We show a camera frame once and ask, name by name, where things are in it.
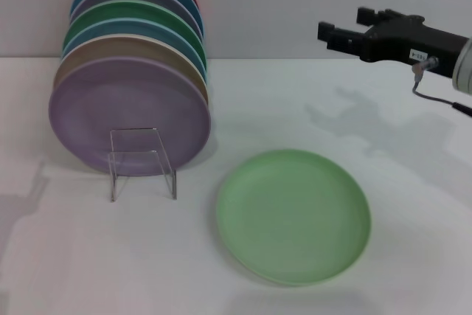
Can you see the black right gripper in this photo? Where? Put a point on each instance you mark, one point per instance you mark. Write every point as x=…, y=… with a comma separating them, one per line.
x=409, y=40

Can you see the light green plate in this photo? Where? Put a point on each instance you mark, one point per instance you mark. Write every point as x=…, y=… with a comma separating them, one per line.
x=295, y=219

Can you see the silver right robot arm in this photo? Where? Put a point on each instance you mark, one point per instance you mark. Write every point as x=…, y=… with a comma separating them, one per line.
x=464, y=68

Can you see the light blue plate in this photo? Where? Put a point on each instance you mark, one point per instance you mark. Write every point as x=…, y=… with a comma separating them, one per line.
x=129, y=28

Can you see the dark green plate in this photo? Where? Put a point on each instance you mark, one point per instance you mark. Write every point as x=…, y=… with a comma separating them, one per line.
x=129, y=10

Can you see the beige plate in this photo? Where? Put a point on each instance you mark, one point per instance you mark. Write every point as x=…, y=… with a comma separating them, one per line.
x=121, y=48

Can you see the clear acrylic plate rack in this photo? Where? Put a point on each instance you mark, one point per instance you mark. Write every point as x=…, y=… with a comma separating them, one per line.
x=135, y=130

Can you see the lavender plate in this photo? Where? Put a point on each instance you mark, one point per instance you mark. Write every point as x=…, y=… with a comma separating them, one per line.
x=110, y=101

